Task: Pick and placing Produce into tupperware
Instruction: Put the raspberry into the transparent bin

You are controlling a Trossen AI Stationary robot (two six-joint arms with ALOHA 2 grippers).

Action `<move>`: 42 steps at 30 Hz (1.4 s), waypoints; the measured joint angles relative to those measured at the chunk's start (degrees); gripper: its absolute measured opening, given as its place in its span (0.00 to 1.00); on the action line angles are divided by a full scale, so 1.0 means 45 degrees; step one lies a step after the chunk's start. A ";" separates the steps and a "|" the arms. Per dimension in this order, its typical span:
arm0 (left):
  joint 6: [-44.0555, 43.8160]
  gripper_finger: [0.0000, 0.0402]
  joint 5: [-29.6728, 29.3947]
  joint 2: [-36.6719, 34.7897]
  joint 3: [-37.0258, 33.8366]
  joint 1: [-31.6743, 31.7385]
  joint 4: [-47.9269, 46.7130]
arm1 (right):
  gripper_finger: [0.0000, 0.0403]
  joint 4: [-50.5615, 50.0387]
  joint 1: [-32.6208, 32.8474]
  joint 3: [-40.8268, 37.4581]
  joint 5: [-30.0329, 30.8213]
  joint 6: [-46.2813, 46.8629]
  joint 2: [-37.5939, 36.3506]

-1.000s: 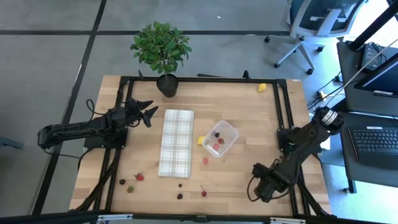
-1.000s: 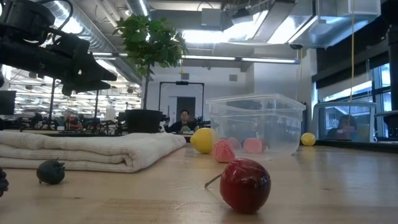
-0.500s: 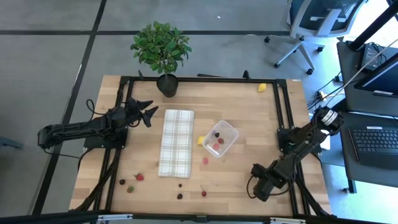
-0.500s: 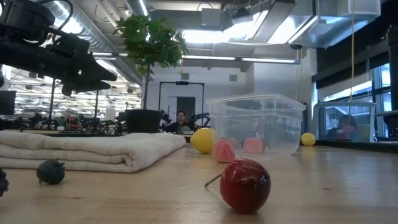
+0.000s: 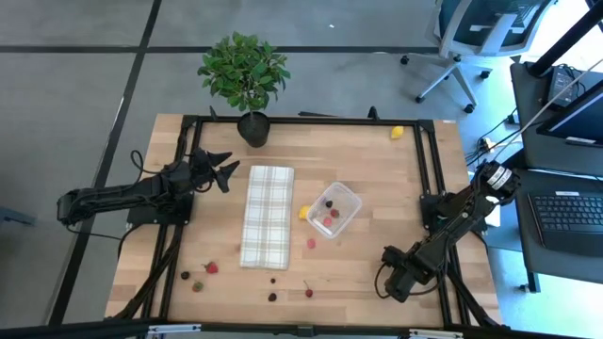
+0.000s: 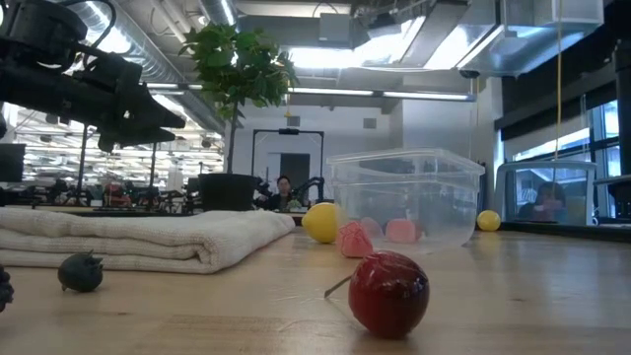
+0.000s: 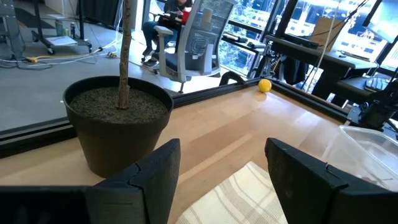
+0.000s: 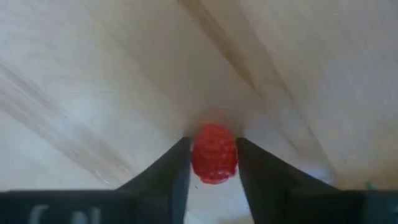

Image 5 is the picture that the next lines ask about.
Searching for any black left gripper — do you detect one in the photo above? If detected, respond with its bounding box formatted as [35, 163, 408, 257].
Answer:
[176, 148, 240, 193]

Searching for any clear plastic tupperware container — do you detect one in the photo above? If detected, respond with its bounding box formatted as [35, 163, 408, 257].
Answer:
[305, 181, 363, 240]

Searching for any folded plaid cloth towel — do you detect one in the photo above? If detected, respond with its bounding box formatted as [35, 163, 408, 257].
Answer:
[238, 164, 296, 271]

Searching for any green potted plant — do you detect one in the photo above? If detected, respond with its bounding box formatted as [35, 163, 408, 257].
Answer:
[196, 30, 292, 149]

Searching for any black office desk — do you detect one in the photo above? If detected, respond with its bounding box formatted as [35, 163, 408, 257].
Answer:
[511, 168, 603, 294]
[510, 60, 603, 178]

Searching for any black keyboard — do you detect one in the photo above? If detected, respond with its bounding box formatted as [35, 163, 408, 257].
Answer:
[527, 189, 603, 258]

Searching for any black beam with silver brackets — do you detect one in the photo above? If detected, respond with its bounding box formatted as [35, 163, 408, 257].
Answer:
[0, 317, 603, 339]

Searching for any grey metal foot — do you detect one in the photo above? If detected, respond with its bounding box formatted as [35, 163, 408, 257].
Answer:
[0, 205, 38, 228]

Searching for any black desk monitor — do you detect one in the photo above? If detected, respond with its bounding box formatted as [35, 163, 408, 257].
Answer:
[536, 79, 603, 148]

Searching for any black power brick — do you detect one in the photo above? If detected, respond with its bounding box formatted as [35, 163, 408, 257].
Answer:
[546, 64, 589, 110]

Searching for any white mesh office chair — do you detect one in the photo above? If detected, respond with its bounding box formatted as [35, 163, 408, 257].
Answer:
[399, 0, 555, 115]

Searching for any black diagonal pole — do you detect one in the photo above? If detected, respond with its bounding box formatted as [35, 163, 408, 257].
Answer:
[526, 0, 603, 79]

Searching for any black cable bundle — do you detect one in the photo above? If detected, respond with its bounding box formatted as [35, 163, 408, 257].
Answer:
[112, 224, 186, 321]

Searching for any white cable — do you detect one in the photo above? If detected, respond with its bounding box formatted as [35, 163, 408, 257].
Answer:
[489, 56, 603, 164]

